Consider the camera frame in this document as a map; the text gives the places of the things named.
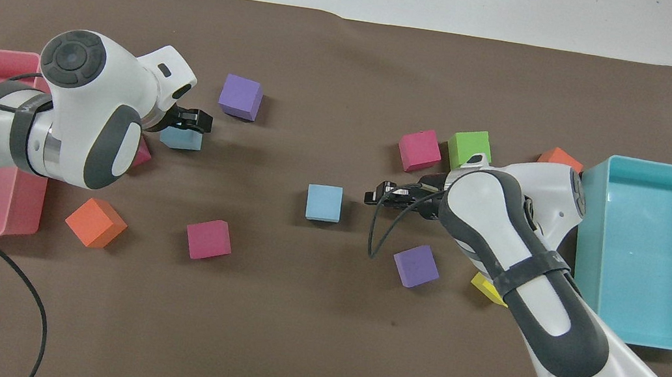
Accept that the green foam block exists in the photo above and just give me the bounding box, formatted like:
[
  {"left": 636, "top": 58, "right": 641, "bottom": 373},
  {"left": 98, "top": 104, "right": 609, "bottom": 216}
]
[{"left": 444, "top": 126, "right": 496, "bottom": 176}]

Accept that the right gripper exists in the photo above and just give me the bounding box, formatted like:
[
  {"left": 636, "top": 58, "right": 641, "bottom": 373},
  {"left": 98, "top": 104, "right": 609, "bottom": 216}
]
[{"left": 363, "top": 165, "right": 452, "bottom": 222}]

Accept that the yellow foam block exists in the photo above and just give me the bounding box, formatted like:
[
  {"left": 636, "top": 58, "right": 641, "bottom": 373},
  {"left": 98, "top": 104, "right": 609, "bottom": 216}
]
[{"left": 468, "top": 271, "right": 513, "bottom": 308}]

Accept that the light blue foam block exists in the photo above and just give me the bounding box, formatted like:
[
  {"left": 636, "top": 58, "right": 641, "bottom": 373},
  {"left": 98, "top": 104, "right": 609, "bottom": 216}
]
[
  {"left": 303, "top": 183, "right": 345, "bottom": 225},
  {"left": 158, "top": 123, "right": 206, "bottom": 154}
]

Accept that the teal plastic bin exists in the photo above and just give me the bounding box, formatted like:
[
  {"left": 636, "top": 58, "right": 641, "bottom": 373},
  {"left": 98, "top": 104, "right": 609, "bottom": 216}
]
[{"left": 557, "top": 150, "right": 672, "bottom": 351}]

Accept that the orange foam block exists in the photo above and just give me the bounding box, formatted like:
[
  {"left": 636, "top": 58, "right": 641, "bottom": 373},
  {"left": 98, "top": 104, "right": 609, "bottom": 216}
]
[
  {"left": 61, "top": 194, "right": 131, "bottom": 253},
  {"left": 535, "top": 144, "right": 587, "bottom": 175}
]

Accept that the pink foam block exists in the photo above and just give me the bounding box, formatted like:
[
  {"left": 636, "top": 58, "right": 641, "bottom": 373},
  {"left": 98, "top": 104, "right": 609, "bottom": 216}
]
[
  {"left": 182, "top": 215, "right": 236, "bottom": 265},
  {"left": 395, "top": 125, "right": 446, "bottom": 177},
  {"left": 129, "top": 134, "right": 156, "bottom": 173}
]

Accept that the purple foam block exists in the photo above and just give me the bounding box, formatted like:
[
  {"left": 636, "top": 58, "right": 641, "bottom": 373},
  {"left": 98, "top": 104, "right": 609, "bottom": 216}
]
[
  {"left": 216, "top": 72, "right": 266, "bottom": 123},
  {"left": 389, "top": 240, "right": 444, "bottom": 293}
]

